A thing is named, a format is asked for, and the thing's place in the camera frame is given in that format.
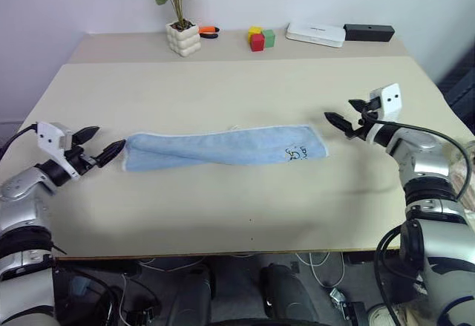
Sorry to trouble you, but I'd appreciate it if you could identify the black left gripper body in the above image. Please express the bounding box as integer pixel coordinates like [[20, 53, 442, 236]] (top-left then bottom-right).
[[65, 143, 101, 176]]

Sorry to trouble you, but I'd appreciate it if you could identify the dark rounded shape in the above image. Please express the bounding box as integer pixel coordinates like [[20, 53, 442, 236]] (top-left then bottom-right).
[[258, 263, 322, 326], [171, 265, 217, 326]]

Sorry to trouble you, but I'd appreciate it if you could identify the thin white cable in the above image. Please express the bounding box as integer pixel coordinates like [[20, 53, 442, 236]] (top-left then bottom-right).
[[295, 252, 347, 288]]

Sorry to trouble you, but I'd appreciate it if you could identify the red cube block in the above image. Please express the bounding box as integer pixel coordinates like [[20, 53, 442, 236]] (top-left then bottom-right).
[[249, 33, 266, 53]]

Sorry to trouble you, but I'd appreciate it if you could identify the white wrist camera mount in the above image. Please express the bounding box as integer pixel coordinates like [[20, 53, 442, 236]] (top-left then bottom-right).
[[370, 82, 403, 121], [36, 121, 82, 176]]

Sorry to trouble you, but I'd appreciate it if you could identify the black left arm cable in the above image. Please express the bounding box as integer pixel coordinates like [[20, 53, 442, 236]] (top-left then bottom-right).
[[0, 124, 40, 159]]

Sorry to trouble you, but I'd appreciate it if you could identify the white bubbly plant pot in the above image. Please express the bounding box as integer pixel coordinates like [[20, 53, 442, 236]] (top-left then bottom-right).
[[165, 20, 203, 58]]

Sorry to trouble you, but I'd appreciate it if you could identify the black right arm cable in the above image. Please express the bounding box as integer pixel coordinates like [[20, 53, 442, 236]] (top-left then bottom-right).
[[372, 117, 474, 202]]

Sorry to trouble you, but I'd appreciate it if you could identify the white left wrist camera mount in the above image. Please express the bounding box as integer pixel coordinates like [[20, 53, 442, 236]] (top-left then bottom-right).
[[36, 121, 82, 176]]

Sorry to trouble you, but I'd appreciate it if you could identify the light blue towel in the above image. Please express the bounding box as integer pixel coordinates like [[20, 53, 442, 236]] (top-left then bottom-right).
[[121, 123, 331, 174]]

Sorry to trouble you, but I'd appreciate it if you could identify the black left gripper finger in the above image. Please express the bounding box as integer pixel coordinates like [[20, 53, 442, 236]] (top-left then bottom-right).
[[73, 125, 101, 146], [96, 140, 128, 167]]

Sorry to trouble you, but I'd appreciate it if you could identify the long black box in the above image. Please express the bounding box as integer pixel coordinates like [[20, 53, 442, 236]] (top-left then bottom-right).
[[343, 23, 395, 43]]

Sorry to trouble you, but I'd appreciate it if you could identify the flat white box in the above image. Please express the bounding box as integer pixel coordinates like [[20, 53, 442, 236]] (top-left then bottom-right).
[[285, 22, 347, 49]]

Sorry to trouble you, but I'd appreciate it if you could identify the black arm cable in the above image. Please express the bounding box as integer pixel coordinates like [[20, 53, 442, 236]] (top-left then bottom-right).
[[372, 117, 474, 202], [0, 124, 40, 159]]

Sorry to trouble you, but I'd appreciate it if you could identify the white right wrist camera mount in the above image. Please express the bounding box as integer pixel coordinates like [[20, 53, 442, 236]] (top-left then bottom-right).
[[370, 82, 403, 121]]

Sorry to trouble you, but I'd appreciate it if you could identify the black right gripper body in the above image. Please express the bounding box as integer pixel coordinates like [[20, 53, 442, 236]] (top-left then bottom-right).
[[350, 97, 383, 140]]

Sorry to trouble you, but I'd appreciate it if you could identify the orange black marker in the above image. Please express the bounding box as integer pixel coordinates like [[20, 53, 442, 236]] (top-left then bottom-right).
[[197, 25, 221, 40]]

